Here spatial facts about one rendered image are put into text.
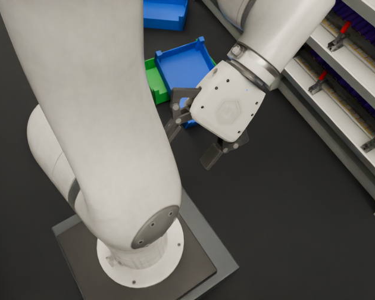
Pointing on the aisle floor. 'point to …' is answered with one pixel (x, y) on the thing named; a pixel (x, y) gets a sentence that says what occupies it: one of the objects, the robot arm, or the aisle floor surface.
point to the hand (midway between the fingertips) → (187, 150)
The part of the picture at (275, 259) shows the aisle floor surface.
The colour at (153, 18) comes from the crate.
